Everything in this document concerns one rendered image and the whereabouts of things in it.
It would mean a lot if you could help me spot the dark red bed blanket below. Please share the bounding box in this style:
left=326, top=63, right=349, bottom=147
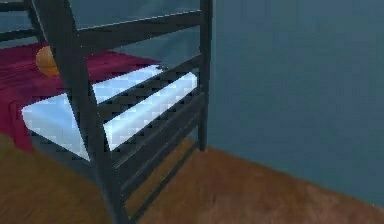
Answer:
left=0, top=42, right=162, bottom=154

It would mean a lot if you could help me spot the black framed bed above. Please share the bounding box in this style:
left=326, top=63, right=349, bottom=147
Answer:
left=0, top=0, right=214, bottom=224

